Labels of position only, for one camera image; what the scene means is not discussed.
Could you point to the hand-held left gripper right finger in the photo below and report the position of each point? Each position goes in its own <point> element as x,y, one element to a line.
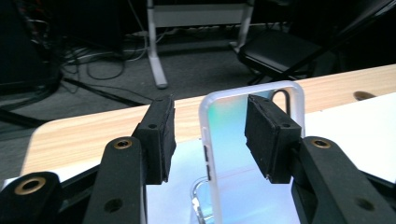
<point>320,180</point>

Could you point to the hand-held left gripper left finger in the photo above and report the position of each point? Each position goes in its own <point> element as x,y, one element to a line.
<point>124,174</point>

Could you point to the clear plastic packaging box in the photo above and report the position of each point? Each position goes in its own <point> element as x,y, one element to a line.
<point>199,199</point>

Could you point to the white-rimmed phone case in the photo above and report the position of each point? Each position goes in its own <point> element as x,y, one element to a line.
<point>230,124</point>

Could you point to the white table sheet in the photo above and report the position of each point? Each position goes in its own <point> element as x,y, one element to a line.
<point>342,130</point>

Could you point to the black metal floor bar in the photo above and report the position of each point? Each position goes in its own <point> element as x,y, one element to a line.
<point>102,93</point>

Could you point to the white-legged desk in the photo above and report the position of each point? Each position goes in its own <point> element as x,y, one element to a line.
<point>154,62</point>

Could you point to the black folding chair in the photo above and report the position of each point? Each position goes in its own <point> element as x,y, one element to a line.
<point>274,49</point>

